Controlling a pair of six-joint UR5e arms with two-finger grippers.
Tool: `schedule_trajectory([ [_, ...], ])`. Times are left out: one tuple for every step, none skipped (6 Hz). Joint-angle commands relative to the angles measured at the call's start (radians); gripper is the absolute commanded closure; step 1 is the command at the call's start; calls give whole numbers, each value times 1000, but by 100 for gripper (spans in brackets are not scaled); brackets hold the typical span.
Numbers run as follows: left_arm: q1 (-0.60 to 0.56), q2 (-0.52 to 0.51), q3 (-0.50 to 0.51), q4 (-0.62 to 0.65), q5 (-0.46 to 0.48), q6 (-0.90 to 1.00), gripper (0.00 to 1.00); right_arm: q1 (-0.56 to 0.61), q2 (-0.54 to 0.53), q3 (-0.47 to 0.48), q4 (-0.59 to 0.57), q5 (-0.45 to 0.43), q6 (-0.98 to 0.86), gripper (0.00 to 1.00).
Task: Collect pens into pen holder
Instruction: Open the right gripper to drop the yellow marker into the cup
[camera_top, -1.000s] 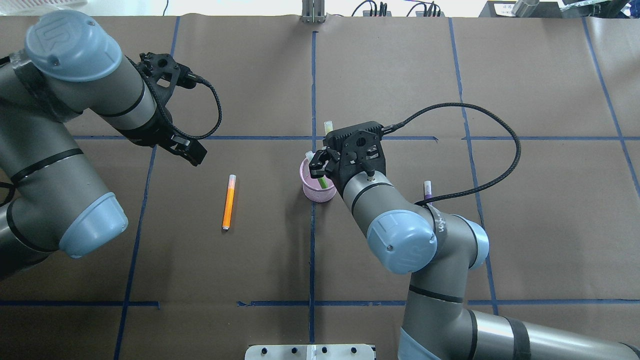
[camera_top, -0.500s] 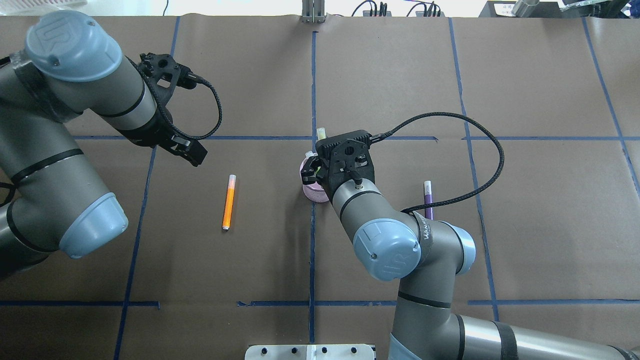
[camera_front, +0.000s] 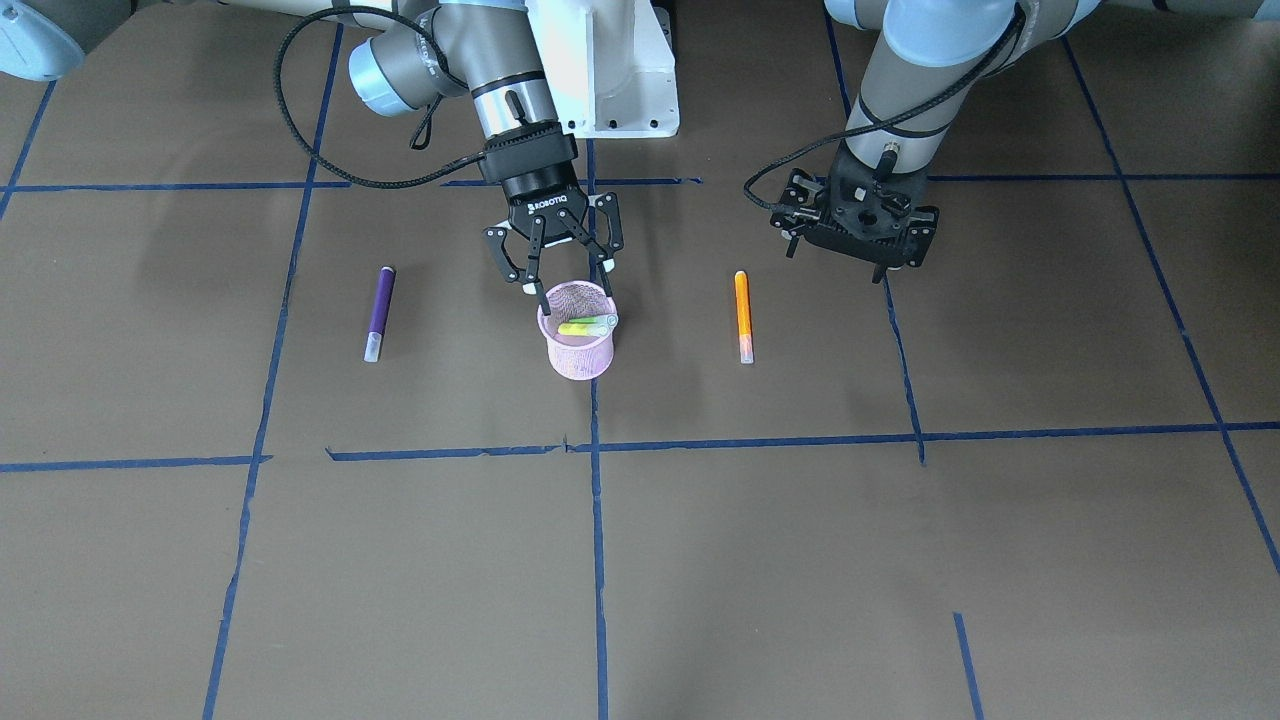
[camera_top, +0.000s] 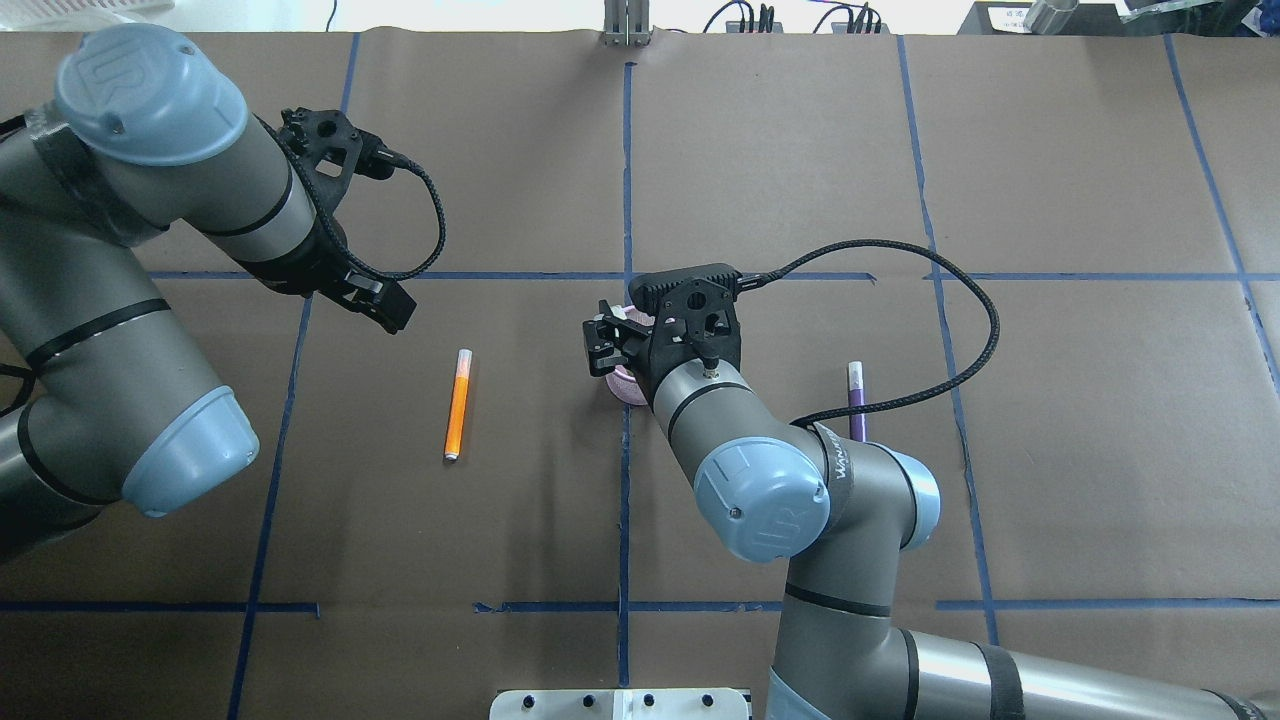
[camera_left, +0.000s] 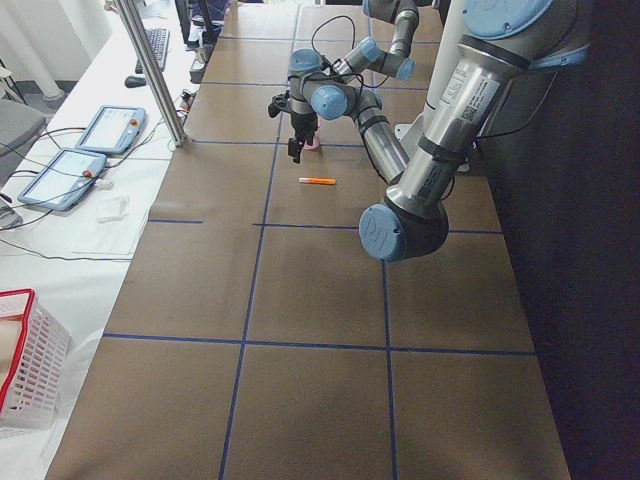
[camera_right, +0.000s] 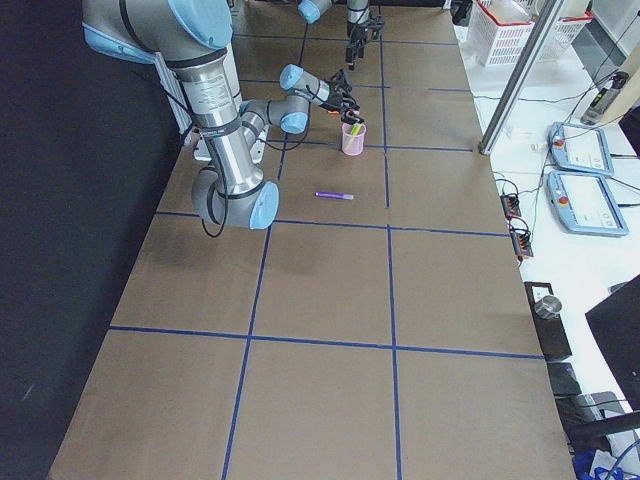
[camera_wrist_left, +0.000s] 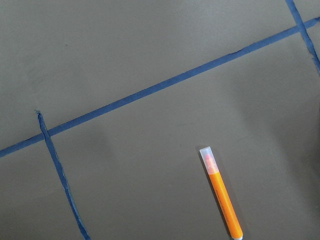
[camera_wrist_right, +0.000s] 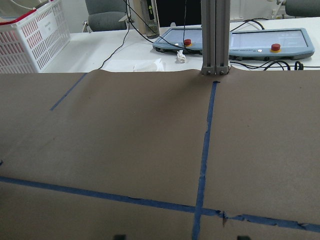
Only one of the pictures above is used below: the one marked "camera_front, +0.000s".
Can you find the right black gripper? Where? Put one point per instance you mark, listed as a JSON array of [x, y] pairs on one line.
[[540, 193]]

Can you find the green highlighter pen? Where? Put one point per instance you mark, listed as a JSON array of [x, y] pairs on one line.
[[605, 320]]

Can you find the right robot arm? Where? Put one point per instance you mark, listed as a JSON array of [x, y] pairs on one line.
[[486, 51]]

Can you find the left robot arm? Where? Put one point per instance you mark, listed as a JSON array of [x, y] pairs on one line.
[[927, 57]]

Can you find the pink mesh pen holder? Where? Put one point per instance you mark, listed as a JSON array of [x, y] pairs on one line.
[[577, 358]]

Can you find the purple highlighter pen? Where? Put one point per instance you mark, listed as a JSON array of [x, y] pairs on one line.
[[378, 320]]

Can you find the orange highlighter pen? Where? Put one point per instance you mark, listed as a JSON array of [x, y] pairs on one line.
[[744, 323]]

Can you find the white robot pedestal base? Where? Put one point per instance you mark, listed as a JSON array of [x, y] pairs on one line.
[[610, 66]]

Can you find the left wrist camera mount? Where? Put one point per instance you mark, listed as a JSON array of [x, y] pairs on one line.
[[854, 214]]

